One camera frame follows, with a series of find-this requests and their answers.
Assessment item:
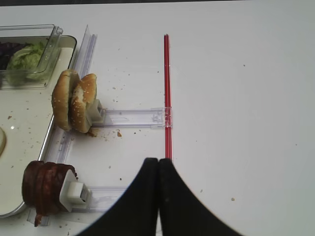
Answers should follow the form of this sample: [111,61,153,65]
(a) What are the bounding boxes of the brown meat patties stack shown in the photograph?
[22,161,77,227]

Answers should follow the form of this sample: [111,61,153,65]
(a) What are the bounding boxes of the clear pusher track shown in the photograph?
[72,186,127,213]
[93,107,173,128]

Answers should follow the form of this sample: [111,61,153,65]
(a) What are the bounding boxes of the right upper clear pusher track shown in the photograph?
[93,107,173,128]

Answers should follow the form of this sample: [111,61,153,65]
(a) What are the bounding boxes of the clear plastic salad container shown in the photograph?
[0,24,63,89]

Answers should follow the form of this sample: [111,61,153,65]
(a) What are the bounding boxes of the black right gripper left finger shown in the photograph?
[79,158,158,236]

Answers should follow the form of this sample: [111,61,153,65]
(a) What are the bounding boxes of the right lower clear pusher track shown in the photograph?
[72,186,127,213]

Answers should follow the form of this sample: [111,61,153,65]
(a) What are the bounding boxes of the sesame bun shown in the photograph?
[52,69,80,131]
[69,73,97,133]

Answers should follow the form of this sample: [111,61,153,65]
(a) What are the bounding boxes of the purple cabbage leaves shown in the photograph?
[0,42,15,70]

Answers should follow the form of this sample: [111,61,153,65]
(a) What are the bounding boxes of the white pusher block at patties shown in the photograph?
[59,170,92,212]

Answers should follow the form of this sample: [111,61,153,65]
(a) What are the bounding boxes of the white metal tray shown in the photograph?
[0,35,77,218]

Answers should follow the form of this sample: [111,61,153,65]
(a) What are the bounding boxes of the green lettuce in container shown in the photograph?
[6,42,45,85]

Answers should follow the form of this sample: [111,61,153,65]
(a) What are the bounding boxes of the sesame bun rear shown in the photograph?
[69,73,97,133]

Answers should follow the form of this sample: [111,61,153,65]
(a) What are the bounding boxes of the bottom bun on tray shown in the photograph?
[0,128,7,155]

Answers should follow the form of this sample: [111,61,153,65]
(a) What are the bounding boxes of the right red strip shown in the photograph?
[164,34,172,159]

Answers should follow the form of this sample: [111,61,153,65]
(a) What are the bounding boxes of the sesame bun front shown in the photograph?
[52,69,80,131]

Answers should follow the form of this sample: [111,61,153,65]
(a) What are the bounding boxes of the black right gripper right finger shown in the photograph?
[159,159,240,236]

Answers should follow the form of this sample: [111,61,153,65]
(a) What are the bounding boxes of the white pusher block at buns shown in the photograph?
[86,99,105,126]

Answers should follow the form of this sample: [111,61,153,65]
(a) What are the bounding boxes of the right clear long rail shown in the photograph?
[22,29,105,227]

